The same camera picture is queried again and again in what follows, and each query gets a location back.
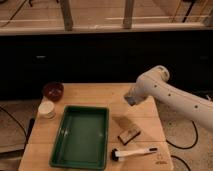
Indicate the blue sponge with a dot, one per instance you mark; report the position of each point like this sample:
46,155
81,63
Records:
130,99

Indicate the dark red bowl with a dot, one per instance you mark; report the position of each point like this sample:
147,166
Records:
53,91

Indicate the white handled dish brush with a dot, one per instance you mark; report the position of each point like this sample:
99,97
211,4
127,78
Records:
116,154

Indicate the white round container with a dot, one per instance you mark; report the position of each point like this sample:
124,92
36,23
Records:
47,109

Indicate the wooden block brush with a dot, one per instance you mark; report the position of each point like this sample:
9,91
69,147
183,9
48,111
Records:
129,134

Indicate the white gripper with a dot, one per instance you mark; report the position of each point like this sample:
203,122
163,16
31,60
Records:
137,94

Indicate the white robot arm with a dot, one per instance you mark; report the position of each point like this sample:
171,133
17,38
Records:
154,82

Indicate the green plastic tray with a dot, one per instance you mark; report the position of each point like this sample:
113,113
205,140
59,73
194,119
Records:
81,139

